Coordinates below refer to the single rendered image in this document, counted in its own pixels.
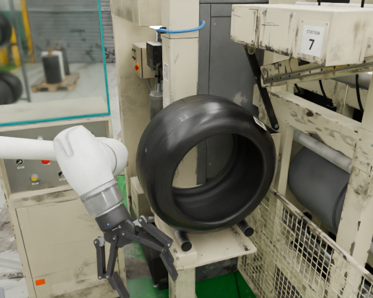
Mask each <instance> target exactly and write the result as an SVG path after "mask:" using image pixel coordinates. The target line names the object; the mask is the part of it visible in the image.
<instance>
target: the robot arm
mask: <svg viewBox="0 0 373 298"><path fill-rule="evenodd" d="M0 158H4V159H25V160H51V161H57V162H58V164H59V167H60V169H61V171H62V173H63V175H64V176H65V178H66V180H67V182H68V183H69V185H70V186H71V188H72V189H73V190H74V191H75V192H76V193H77V194H78V196H79V197H80V199H81V202H82V203H83V205H84V207H85V208H86V210H87V212H88V214H89V216H90V217H93V216H97V217H96V218H95V220H96V222H97V224H98V226H99V228H100V230H101V231H102V232H103V234H104V236H103V237H97V238H96V239H95V240H94V245H95V248H96V251H97V273H98V279H99V280H101V279H102V278H106V279H107V280H108V281H109V283H110V285H111V287H112V289H113V290H117V292H118V294H119V296H120V297H121V298H129V297H130V295H129V293H128V291H127V289H126V287H125V285H124V284H123V282H122V280H121V278H120V276H119V275H118V273H117V271H116V272H114V267H115V262H116V258H117V253H118V249H119V248H122V247H123V246H125V245H127V244H130V243H132V242H133V241H135V242H140V243H142V244H144V245H147V246H148V247H151V248H153V249H155V250H158V251H160V252H161V253H160V257H161V259H162V261H163V263H164V265H165V267H166V269H167V271H168V272H169V274H170V276H171V278H172V280H173V281H175V280H176V279H177V277H178V273H177V271H176V269H175V267H174V266H173V262H174V258H173V256H172V254H171V252H170V250H169V248H170V247H171V246H172V244H173V239H172V238H170V237H169V236H167V235H166V234H165V233H163V232H162V231H161V230H160V229H158V228H157V227H155V226H154V225H153V224H151V223H150V222H149V221H148V220H147V218H146V217H145V215H142V216H141V217H139V218H138V219H136V220H135V221H134V220H132V218H131V216H130V214H129V212H128V210H127V208H126V206H125V204H124V203H121V201H123V200H124V196H123V194H122V192H121V190H120V189H119V187H118V185H117V182H116V181H115V179H114V177H115V176H116V175H118V174H120V173H121V172H122V171H123V170H124V169H125V167H126V165H127V160H128V151H127V148H126V147H125V145H124V144H123V143H122V142H120V141H119V140H116V139H113V138H105V137H95V136H94V135H93V134H92V133H91V132H90V131H88V130H87V129H86V128H85V127H83V126H81V125H79V126H75V127H71V128H68V129H66V130H63V131H62V132H60V133H59V134H58V135H57V136H56V137H55V139H54V140H53V141H45V140H33V139H26V138H14V137H2V136H0ZM110 181H111V182H110ZM108 182H109V183H108ZM98 187H99V188H98ZM94 189H95V190H94ZM85 194H86V195H85ZM83 195H84V196H83ZM81 196H82V197H81ZM137 225H138V226H140V227H143V229H145V230H146V231H147V232H148V233H150V234H151V235H153V236H154V237H155V238H156V239H158V240H159V241H158V240H155V239H153V238H151V237H149V236H147V235H144V234H143V233H142V232H140V231H137V230H136V228H137ZM106 241H107V242H108V243H110V244H111V246H110V255H109V259H108V264H107V270H106V265H105V245H104V244H105V242H106Z"/></svg>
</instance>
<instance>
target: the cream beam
mask: <svg viewBox="0 0 373 298"><path fill-rule="evenodd" d="M304 25H312V26H318V27H324V35H323V42H322V47H321V54H320V57H316V56H312V55H309V54H304V53H301V43H302V38H303V29H304ZM371 36H373V8H357V7H331V6H318V5H293V4H238V5H232V8H231V32H230V41H233V42H236V43H240V44H244V45H247V46H251V47H256V48H259V49H263V50H266V51H271V52H273V53H278V54H281V55H285V56H289V57H293V58H296V59H300V60H304V61H308V62H311V63H315V64H319V65H322V66H338V65H346V64H361V63H362V61H363V60H364V57H365V53H366V48H367V44H368V39H369V38H370V37H371Z"/></svg>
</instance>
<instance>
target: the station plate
mask: <svg viewBox="0 0 373 298"><path fill-rule="evenodd" d="M323 35H324V27H318V26H312V25H304V29H303V38H302V43H301V53H304V54H309V55H312V56H316V57H320V54H321V47H322V42H323Z"/></svg>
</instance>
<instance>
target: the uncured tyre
mask: <svg viewBox="0 0 373 298"><path fill-rule="evenodd" d="M182 100H183V101H184V102H186V103H187V104H186V103H184V102H183V101H182ZM182 100H181V99H179V100H177V101H174V102H172V103H171V104H169V105H168V106H166V107H165V108H163V109H162V110H161V111H160V112H159V113H157V114H156V115H155V116H154V118H153V119H152V120H151V121H150V122H149V124H148V125H147V127H146V128H145V130H144V132H143V134H142V136H141V138H140V141H139V144H138V147H137V154H136V172H137V177H138V180H139V182H140V185H141V187H142V189H143V191H144V194H145V196H146V198H147V200H148V202H149V205H150V207H151V208H152V210H153V211H154V213H155V214H156V215H157V216H158V217H159V218H160V219H161V220H162V221H164V222H165V223H166V224H168V225H169V226H171V227H172V228H174V229H176V230H179V231H181V232H186V233H189V234H209V233H213V232H217V231H221V230H224V229H226V228H229V227H231V226H233V225H235V224H237V223H239V222H240V221H242V220H243V219H244V218H246V217H247V216H248V215H250V214H251V213H252V212H253V211H254V210H255V209H256V208H257V207H258V205H259V204H260V203H261V201H262V200H263V199H264V197H265V195H266V193H267V192H268V190H269V188H270V185H271V183H272V180H273V178H274V174H275V169H276V149H275V144H274V141H273V139H272V136H271V134H270V133H269V131H268V129H267V128H266V126H265V128H266V130H265V129H263V128H262V127H261V126H260V125H258V124H257V123H256V121H255V119H254V117H255V118H257V119H258V120H260V119H259V118H258V117H257V116H255V115H254V114H253V113H251V112H249V111H247V110H246V109H244V108H242V107H241V106H239V105H238V104H236V103H234V102H233V101H231V100H229V99H226V98H224V97H221V96H217V95H193V96H188V97H185V98H182ZM185 114H188V115H189V118H188V119H186V120H184V121H183V122H180V121H179V120H178V118H180V117H181V116H183V115H185ZM260 122H262V121H261V120H260ZM221 134H231V152H230V156H229V159H228V160H227V163H226V165H225V166H224V168H223V169H222V171H221V172H219V174H218V175H216V177H215V178H213V179H212V180H210V181H209V182H207V183H205V184H202V185H200V186H197V187H192V188H180V187H175V186H173V185H172V183H173V177H174V175H175V172H176V169H177V168H178V166H179V164H180V162H181V160H182V159H183V158H184V157H185V155H186V154H187V153H188V152H189V151H190V150H191V149H192V148H193V147H195V146H196V145H197V144H199V143H200V142H202V141H204V140H206V139H207V138H210V137H213V136H216V135H221ZM146 146H147V148H148V150H147V153H146V154H145V152H144V150H145V148H146Z"/></svg>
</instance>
